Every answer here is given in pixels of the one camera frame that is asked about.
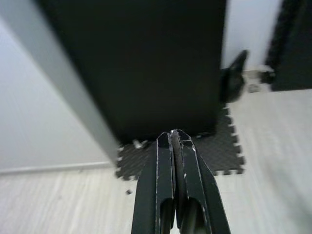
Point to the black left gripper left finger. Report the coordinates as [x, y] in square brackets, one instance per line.
[151, 195]

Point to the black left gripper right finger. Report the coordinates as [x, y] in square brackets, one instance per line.
[200, 195]

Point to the small dark scrap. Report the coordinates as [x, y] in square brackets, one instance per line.
[128, 191]

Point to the black foam puzzle mat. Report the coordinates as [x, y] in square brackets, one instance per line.
[219, 151]

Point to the small silver object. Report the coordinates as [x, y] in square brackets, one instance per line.
[138, 144]

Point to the black tapered object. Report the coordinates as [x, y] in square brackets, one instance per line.
[234, 78]

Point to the black cabinet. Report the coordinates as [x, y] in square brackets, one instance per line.
[134, 61]

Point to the grey door frame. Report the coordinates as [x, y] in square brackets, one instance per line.
[61, 73]

